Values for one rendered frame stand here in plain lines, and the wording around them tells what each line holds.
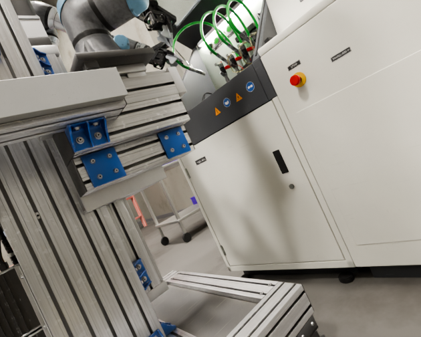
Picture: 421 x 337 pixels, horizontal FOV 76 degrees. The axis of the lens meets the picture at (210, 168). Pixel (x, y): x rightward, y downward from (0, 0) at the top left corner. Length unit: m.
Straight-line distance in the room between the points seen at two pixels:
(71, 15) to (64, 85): 0.34
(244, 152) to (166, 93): 0.50
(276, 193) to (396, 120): 0.51
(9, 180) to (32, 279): 0.26
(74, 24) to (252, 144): 0.76
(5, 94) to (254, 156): 0.90
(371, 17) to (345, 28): 0.07
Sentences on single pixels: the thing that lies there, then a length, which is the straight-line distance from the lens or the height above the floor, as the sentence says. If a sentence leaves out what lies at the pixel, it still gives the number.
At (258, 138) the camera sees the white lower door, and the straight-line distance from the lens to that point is 1.16.
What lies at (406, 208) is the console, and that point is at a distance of 1.07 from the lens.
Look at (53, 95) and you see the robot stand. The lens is 0.62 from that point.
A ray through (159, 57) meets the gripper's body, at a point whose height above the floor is 1.28.
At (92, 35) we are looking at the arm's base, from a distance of 0.90.
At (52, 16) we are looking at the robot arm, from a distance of 1.55.
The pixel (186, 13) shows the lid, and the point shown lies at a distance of 1.93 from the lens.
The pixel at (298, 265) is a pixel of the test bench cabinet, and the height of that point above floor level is 0.09.
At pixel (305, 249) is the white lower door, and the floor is 0.16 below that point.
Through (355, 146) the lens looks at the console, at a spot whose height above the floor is 0.51.
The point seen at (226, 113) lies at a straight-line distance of 1.23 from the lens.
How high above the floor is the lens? 0.65
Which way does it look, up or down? level
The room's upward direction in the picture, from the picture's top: 25 degrees counter-clockwise
